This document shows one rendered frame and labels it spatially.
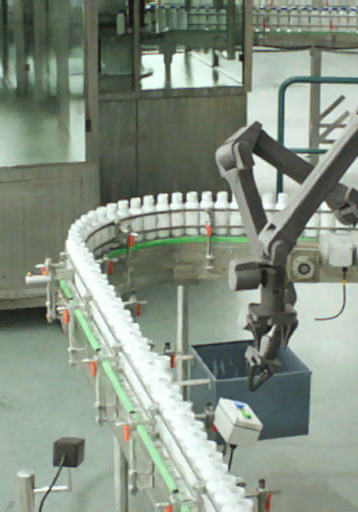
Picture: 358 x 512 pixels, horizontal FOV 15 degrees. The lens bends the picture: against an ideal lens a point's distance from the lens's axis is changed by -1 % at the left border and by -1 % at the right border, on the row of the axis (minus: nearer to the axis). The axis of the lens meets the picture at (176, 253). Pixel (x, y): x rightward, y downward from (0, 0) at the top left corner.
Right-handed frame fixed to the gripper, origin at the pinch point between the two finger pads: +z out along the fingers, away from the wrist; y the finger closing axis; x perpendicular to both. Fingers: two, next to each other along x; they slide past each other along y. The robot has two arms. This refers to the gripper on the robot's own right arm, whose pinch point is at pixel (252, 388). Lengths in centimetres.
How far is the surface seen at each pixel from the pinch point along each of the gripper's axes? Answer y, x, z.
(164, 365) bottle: -20.2, -16.8, 6.2
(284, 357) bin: -86, 45, 12
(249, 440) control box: 3.4, 3.3, 12.6
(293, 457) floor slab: -187, 115, 80
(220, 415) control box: -6.1, -2.6, 11.2
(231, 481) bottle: 42.9, -15.4, 9.6
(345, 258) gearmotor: -157, 87, -13
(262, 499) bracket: 36.4, -3.3, 14.6
